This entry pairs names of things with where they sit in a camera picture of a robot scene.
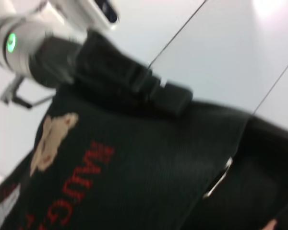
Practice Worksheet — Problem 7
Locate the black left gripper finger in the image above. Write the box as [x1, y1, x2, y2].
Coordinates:
[134, 69, 194, 118]

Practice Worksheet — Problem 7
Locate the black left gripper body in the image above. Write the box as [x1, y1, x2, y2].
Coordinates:
[31, 31, 150, 97]

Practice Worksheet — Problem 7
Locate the black food bag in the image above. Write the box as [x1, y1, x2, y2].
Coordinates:
[0, 86, 288, 230]

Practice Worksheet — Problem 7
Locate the large silver zipper pull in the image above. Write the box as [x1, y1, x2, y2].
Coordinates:
[203, 157, 233, 199]

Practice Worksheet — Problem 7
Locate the left gripper cable with plug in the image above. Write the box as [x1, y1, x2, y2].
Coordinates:
[0, 76, 56, 108]

